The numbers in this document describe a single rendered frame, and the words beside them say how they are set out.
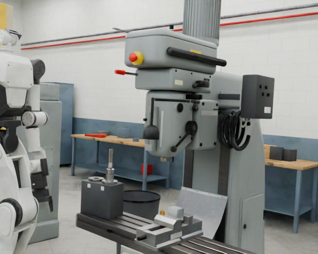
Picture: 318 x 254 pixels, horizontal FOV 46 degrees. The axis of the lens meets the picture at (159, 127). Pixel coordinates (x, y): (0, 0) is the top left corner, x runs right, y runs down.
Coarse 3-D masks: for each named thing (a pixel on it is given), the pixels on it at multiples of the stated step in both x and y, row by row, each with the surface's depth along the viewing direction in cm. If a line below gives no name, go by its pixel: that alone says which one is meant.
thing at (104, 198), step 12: (84, 180) 216; (96, 180) 214; (84, 192) 215; (96, 192) 210; (108, 192) 206; (120, 192) 212; (84, 204) 215; (96, 204) 211; (108, 204) 206; (120, 204) 213; (108, 216) 206
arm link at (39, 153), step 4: (28, 148) 204; (32, 148) 203; (36, 148) 204; (40, 148) 206; (32, 152) 208; (36, 152) 209; (40, 152) 207; (44, 152) 209; (36, 156) 210; (40, 156) 209; (44, 156) 209
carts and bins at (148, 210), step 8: (128, 192) 407; (136, 192) 410; (144, 192) 409; (152, 192) 405; (128, 200) 407; (136, 200) 410; (144, 200) 409; (152, 200) 404; (128, 208) 367; (136, 208) 365; (144, 208) 367; (152, 208) 372; (144, 216) 368; (152, 216) 374; (120, 248) 376
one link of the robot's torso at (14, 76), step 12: (0, 60) 171; (12, 60) 176; (24, 60) 186; (0, 72) 171; (12, 72) 176; (24, 72) 184; (0, 84) 174; (12, 84) 177; (24, 84) 185; (0, 96) 175; (12, 96) 179; (24, 96) 187; (0, 108) 176; (12, 108) 181; (24, 108) 189
